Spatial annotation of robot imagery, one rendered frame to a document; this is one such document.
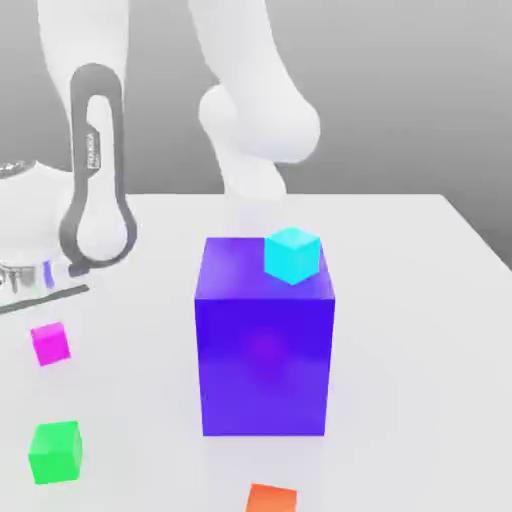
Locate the small orange cube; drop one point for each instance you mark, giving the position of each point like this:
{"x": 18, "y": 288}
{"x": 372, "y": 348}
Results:
{"x": 271, "y": 499}

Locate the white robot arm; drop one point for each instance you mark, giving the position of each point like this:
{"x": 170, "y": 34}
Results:
{"x": 256, "y": 104}

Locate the small green cube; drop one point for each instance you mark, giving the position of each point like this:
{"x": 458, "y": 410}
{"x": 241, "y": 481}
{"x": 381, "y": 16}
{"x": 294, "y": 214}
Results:
{"x": 56, "y": 454}

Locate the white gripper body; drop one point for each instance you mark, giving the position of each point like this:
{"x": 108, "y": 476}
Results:
{"x": 44, "y": 298}

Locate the large purple box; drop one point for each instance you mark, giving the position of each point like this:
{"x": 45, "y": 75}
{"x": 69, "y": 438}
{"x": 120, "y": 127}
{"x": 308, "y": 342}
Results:
{"x": 264, "y": 360}

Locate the small cyan cube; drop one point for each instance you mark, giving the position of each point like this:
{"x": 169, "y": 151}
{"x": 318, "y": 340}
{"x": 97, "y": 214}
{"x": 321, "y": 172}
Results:
{"x": 292, "y": 256}

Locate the small magenta cube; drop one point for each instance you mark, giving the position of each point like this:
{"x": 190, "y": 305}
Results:
{"x": 50, "y": 344}

